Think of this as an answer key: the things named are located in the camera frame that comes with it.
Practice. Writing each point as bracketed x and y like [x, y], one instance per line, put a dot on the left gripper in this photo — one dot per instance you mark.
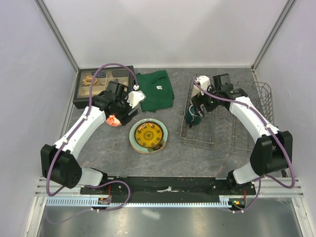
[125, 118]

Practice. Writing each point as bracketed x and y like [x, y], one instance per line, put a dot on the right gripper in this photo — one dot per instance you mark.
[199, 99]

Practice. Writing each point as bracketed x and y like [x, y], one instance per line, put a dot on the white orange patterned bowl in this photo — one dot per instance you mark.
[113, 121]

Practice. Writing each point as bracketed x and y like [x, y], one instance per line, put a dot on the light green flower plate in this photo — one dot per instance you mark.
[132, 131]

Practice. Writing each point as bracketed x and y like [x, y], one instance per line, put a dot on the yellow small plate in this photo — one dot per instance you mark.
[148, 134]

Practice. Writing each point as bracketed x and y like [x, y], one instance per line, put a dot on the beige bird pattern plate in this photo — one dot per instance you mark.
[145, 150]

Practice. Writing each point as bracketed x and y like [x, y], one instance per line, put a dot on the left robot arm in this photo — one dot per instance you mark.
[59, 161]

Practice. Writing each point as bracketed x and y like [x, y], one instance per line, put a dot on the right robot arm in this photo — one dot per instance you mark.
[272, 151]

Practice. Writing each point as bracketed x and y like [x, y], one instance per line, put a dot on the dark green mug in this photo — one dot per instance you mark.
[191, 118]

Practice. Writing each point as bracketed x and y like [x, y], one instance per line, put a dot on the beige ceramic cup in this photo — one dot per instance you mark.
[194, 92]

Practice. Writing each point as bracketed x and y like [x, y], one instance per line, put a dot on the green folded t-shirt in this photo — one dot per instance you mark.
[158, 91]

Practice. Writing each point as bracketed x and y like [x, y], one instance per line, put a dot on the black compartment box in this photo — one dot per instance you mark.
[84, 78]

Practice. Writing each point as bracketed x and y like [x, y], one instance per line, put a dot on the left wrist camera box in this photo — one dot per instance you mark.
[135, 97]

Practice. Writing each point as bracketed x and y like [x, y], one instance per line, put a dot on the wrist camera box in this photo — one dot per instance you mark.
[202, 83]
[135, 97]

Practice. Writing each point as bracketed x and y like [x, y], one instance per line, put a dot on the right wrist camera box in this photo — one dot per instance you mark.
[202, 83]

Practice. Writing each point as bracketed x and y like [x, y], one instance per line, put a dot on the grey wire dish rack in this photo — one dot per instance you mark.
[222, 130]

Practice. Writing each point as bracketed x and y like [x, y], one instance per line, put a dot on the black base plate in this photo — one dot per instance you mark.
[181, 189]

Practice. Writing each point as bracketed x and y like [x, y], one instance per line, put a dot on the blue white cable duct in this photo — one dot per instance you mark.
[148, 204]

